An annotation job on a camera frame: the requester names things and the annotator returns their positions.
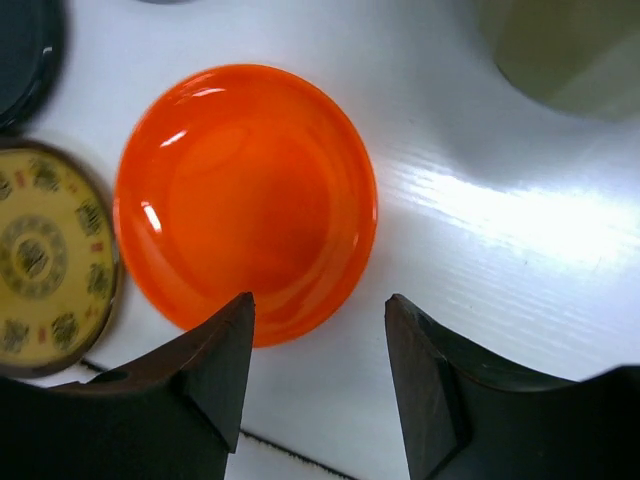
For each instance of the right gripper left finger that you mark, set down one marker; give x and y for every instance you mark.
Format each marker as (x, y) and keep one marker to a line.
(173, 413)

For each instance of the yellow patterned brown-rim plate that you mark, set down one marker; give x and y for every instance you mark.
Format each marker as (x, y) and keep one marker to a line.
(61, 270)

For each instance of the olive green dish rack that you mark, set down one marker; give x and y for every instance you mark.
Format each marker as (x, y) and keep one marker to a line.
(579, 57)

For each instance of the black plate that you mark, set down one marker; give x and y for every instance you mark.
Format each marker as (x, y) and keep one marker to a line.
(33, 47)

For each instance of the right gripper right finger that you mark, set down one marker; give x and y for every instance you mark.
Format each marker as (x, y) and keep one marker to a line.
(469, 413)

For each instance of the orange plate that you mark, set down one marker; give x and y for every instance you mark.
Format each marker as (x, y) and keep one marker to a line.
(246, 178)

